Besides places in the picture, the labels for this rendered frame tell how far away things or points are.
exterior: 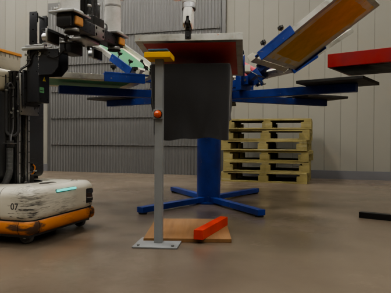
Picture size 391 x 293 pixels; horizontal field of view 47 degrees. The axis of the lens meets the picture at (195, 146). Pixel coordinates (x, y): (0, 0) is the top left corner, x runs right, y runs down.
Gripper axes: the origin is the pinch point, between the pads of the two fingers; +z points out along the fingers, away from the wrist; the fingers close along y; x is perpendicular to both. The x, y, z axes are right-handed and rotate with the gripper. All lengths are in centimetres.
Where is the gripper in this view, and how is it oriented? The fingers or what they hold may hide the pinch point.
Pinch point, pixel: (188, 36)
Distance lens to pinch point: 251.0
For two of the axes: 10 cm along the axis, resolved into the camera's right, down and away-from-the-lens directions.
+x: 9.9, 0.1, -1.1
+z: -0.2, 10.0, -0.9
